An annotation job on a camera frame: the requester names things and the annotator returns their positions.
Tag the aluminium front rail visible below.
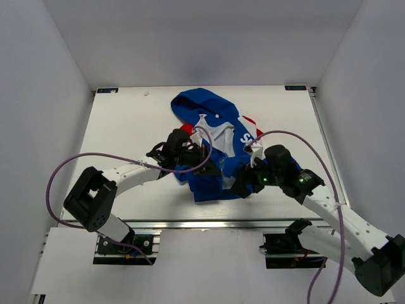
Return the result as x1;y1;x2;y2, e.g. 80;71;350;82
47;217;358;237

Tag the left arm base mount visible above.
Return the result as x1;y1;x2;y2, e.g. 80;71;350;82
92;230;161;266

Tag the purple cable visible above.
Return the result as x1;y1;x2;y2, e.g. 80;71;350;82
243;129;346;304
46;125;213;265

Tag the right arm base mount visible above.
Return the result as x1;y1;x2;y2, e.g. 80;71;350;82
259;218;325;269

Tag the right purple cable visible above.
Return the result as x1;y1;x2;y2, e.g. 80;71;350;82
243;129;346;304

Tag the blue white red jacket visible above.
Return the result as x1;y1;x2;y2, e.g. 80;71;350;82
170;88;263;203

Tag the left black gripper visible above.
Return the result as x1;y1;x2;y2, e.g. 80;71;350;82
174;143;221;175

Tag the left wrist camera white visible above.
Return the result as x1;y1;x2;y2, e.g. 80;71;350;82
190;129;204;147

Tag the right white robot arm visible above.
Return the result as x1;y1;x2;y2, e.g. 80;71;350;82
231;144;404;296

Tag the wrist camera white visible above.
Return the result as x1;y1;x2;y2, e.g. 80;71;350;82
190;129;204;147
244;142;263;168

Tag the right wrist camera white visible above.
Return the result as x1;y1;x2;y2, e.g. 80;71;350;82
244;142;263;168

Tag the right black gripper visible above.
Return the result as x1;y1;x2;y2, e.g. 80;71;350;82
229;155;283;198

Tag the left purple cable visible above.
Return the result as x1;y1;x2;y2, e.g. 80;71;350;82
46;125;213;265

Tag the left blue table label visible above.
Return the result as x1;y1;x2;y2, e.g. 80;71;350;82
96;88;118;94

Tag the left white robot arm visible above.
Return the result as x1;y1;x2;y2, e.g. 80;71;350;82
63;126;221;253

